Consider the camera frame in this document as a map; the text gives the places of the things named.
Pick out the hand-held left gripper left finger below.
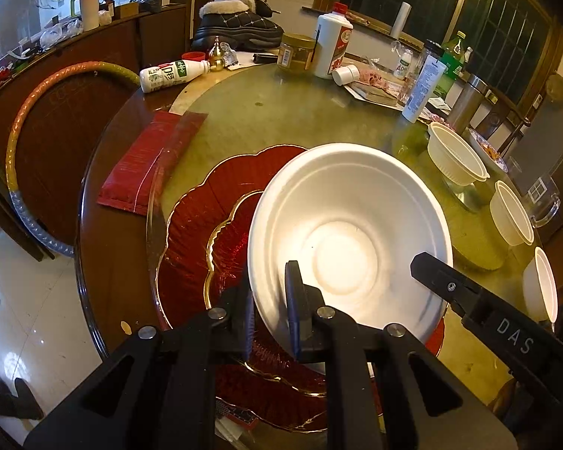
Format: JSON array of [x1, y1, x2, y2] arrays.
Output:
[[23, 285, 255, 450]]

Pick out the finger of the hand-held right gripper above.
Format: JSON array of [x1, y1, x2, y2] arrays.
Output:
[[410, 252, 479, 320]]

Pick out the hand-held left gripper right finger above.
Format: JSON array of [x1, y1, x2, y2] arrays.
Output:
[[284, 260, 519, 450]]

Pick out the small white foam bowl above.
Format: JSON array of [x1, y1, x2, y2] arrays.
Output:
[[523, 247, 558, 323]]

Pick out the small red glass plate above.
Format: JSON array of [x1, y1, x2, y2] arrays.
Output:
[[206, 190, 339, 397]]

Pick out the large white foam bowl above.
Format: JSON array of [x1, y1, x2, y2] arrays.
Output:
[[247, 144, 453, 344]]

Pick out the large red glass plate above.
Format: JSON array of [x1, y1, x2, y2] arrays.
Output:
[[155, 145, 446, 432]]

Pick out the cream ribbed plastic bowl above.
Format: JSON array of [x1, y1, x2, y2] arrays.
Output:
[[489, 180, 536, 247], [427, 123, 490, 186]]

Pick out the clear glass pitcher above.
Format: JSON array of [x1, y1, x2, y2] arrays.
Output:
[[528, 175, 561, 223]]

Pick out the blue patterned plate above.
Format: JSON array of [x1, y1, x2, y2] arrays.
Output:
[[469, 129, 508, 170]]

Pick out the steel thermos flask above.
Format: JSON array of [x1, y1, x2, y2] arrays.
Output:
[[448, 74, 489, 132]]

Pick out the white and blue carton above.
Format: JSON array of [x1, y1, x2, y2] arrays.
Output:
[[402, 55, 444, 123]]

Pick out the book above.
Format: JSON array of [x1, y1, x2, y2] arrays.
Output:
[[357, 82, 404, 104]]

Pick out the red foil packet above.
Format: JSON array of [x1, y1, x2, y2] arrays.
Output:
[[97, 111, 208, 210]]

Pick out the pink meat pieces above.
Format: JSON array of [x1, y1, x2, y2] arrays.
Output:
[[359, 69, 395, 90]]

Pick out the green plastic bottle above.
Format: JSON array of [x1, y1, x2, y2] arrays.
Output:
[[434, 31, 467, 95]]

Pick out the small white cup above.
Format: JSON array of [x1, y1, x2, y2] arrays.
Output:
[[332, 66, 360, 86]]

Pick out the clear bottle black cap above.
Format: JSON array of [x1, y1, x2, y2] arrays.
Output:
[[420, 40, 446, 64]]

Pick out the person's black shoe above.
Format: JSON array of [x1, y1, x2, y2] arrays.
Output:
[[0, 379, 44, 421]]

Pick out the folded round wooden table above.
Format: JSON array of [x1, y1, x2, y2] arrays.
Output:
[[9, 70, 142, 245]]

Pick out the white paper roll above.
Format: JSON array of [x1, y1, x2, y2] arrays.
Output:
[[389, 2, 411, 38]]

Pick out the white liquor bottle red cap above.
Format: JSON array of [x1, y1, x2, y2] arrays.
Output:
[[314, 2, 354, 80]]

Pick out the gold lidded jar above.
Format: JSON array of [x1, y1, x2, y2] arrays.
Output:
[[277, 34, 317, 74]]

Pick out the white milk bottle green label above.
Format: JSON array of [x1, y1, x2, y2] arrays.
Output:
[[139, 60, 210, 93]]

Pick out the gold perfume bottle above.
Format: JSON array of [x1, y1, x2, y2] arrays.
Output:
[[209, 37, 227, 72]]

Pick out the black fur-lined boots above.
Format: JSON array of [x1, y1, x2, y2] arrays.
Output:
[[191, 0, 285, 52]]

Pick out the multicoloured hula hoop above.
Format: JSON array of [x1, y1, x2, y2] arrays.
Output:
[[6, 61, 140, 258]]

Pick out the wooden sideboard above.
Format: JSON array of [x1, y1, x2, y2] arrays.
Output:
[[0, 2, 188, 104]]

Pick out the clear plastic bag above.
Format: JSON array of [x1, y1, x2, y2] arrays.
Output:
[[40, 21, 83, 48]]

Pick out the dark window wooden frame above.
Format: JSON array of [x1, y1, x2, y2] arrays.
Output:
[[316, 0, 563, 118]]

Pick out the white tumbler with handle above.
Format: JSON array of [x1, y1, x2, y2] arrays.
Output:
[[70, 0, 103, 32]]

